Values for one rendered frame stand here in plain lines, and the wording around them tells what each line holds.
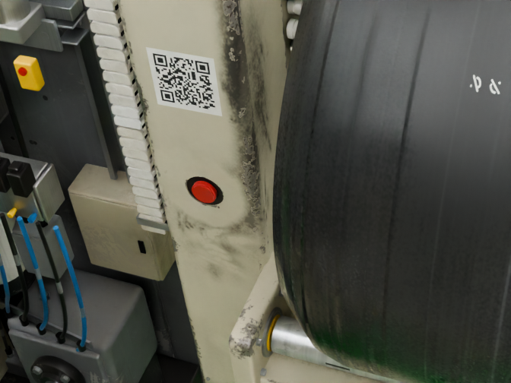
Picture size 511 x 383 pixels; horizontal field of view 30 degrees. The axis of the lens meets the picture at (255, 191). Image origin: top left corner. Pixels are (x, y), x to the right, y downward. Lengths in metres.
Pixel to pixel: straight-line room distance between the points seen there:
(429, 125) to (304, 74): 0.11
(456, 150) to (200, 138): 0.38
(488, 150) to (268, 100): 0.38
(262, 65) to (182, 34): 0.10
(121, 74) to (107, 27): 0.06
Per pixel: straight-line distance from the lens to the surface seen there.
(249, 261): 1.16
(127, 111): 1.07
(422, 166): 0.74
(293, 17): 1.46
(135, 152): 1.12
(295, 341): 1.12
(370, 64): 0.74
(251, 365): 1.12
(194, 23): 0.93
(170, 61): 0.98
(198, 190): 1.09
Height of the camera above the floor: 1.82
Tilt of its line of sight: 45 degrees down
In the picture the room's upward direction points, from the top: 7 degrees counter-clockwise
